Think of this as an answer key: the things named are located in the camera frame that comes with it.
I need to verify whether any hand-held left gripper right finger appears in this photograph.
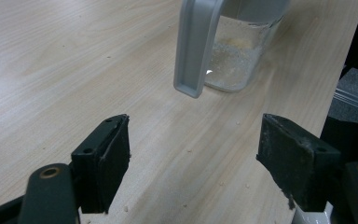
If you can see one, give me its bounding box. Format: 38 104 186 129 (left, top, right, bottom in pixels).
255 113 343 213

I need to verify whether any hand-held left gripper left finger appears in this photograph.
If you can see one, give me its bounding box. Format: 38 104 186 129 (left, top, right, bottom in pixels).
70 113 131 216

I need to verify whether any aluminium floor rail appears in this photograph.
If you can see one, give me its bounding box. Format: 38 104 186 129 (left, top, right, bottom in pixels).
333 87 358 117

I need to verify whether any clear jar with grey lid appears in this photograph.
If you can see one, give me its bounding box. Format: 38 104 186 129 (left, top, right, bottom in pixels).
172 0 293 100

